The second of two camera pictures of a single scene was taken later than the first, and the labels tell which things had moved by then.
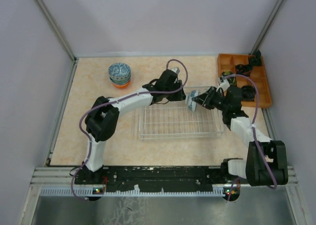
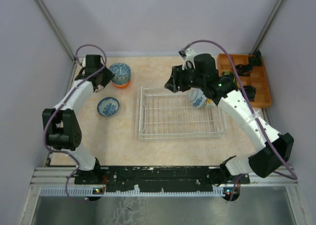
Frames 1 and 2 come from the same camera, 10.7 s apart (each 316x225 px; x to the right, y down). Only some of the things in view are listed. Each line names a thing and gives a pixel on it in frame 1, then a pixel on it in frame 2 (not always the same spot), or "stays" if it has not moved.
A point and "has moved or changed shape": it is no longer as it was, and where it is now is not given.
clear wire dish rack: [175, 120] stays
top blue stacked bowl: [119, 71] stays
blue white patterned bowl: [191, 105] has moved or changed shape
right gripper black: [203, 100] to [177, 73]
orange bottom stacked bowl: [121, 86] stays
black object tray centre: [244, 69] stays
